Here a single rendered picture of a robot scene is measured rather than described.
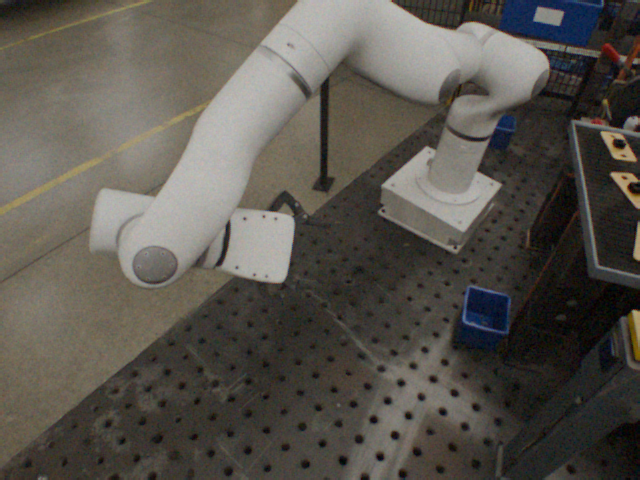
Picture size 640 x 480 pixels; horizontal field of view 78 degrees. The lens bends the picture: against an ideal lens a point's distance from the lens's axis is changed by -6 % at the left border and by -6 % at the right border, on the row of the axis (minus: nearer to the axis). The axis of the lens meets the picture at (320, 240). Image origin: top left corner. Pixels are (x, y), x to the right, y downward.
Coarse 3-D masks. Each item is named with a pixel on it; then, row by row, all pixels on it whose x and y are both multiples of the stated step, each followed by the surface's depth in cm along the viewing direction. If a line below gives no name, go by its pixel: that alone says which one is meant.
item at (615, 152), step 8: (608, 136) 69; (616, 136) 69; (608, 144) 67; (616, 144) 66; (624, 144) 66; (616, 152) 65; (624, 152) 65; (632, 152) 65; (624, 160) 64; (632, 160) 64
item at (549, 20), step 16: (512, 0) 135; (528, 0) 133; (544, 0) 131; (560, 0) 128; (576, 0) 138; (592, 0) 136; (512, 16) 138; (528, 16) 136; (544, 16) 134; (560, 16) 131; (576, 16) 129; (592, 16) 127; (528, 32) 139; (544, 32) 137; (560, 32) 134; (576, 32) 132
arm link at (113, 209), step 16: (112, 192) 50; (128, 192) 51; (96, 208) 48; (112, 208) 48; (128, 208) 49; (144, 208) 49; (96, 224) 47; (112, 224) 48; (96, 240) 48; (112, 240) 48; (112, 256) 51
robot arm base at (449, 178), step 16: (448, 144) 105; (464, 144) 102; (480, 144) 102; (432, 160) 118; (448, 160) 107; (464, 160) 105; (480, 160) 108; (416, 176) 118; (432, 176) 114; (448, 176) 110; (464, 176) 109; (432, 192) 114; (448, 192) 113; (464, 192) 114; (480, 192) 115
